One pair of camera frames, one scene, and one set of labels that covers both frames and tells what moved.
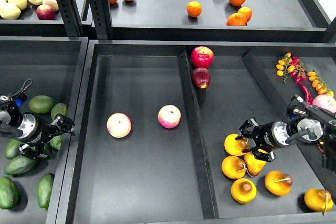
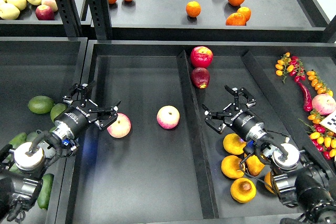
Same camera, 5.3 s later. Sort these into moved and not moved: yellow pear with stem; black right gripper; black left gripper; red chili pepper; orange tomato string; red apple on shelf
Moved: black left gripper; black right gripper
Not moved: yellow pear with stem; red chili pepper; red apple on shelf; orange tomato string
